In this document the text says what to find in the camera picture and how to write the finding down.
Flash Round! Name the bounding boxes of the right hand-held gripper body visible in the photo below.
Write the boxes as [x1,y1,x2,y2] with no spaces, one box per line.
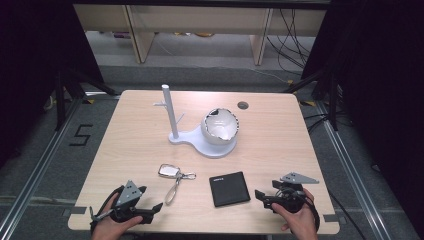
[263,171,320,215]

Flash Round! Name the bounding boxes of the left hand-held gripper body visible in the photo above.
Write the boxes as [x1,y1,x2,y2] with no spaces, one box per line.
[109,180,155,225]

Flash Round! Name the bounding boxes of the person's right hand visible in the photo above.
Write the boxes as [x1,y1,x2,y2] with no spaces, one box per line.
[271,188,320,240]

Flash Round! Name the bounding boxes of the person's left hand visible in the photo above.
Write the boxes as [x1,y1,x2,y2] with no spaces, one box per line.
[90,193,144,240]

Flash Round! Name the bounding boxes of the black square box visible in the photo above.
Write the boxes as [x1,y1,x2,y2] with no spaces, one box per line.
[208,171,252,208]

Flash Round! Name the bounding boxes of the white eggshell-shaped bowl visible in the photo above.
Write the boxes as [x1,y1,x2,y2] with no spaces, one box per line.
[200,107,240,146]

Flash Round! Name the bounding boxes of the white key stand with hooks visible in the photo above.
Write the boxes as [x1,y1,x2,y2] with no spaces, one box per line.
[153,84,238,159]

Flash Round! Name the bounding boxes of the black metal stand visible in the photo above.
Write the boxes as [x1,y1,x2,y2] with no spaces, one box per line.
[283,66,340,132]
[54,66,118,132]

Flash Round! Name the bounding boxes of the black curtain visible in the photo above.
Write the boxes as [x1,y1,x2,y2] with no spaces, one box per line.
[0,0,105,169]
[300,0,424,232]

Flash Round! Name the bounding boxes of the beige wooden desk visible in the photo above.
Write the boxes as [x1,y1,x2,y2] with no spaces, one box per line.
[73,3,328,66]

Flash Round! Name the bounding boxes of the black wrist strap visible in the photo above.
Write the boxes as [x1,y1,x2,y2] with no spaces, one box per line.
[89,185,125,233]

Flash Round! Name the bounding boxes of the black floor cable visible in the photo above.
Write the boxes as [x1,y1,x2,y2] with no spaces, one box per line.
[328,189,362,240]

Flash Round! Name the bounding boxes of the aluminium floor rail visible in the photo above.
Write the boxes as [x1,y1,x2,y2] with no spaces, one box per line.
[314,99,392,240]
[0,96,85,240]

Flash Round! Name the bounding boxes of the bundle of black cables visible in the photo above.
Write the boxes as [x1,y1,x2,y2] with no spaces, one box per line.
[265,9,316,76]

